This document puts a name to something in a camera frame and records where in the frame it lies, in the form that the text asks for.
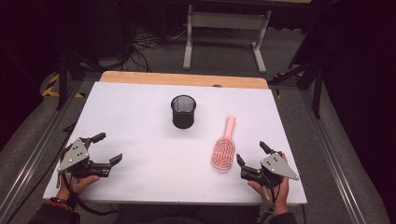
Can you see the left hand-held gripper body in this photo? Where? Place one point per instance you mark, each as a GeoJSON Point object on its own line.
{"type": "Point", "coordinates": [75, 157]}

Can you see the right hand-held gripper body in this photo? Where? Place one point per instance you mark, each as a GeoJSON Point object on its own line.
{"type": "Point", "coordinates": [271, 169]}

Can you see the pink hairbrush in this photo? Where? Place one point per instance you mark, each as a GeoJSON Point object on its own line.
{"type": "Point", "coordinates": [225, 146]}

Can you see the black mesh pen holder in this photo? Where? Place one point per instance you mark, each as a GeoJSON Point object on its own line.
{"type": "Point", "coordinates": [183, 111]}

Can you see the person's right hand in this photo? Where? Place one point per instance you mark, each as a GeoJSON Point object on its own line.
{"type": "Point", "coordinates": [275, 196]}

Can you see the person's left hand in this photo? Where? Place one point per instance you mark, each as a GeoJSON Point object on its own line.
{"type": "Point", "coordinates": [79, 184]}

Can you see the red and black wristband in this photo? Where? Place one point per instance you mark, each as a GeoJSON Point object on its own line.
{"type": "Point", "coordinates": [61, 202]}

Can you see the yellow and black hazard tape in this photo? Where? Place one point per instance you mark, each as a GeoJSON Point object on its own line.
{"type": "Point", "coordinates": [53, 88]}

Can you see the black tripod stand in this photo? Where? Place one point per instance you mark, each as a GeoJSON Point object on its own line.
{"type": "Point", "coordinates": [306, 74]}
{"type": "Point", "coordinates": [70, 67]}

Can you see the wooden board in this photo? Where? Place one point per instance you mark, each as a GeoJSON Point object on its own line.
{"type": "Point", "coordinates": [183, 79]}

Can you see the white table frame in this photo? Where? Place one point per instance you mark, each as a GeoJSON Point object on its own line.
{"type": "Point", "coordinates": [226, 34]}

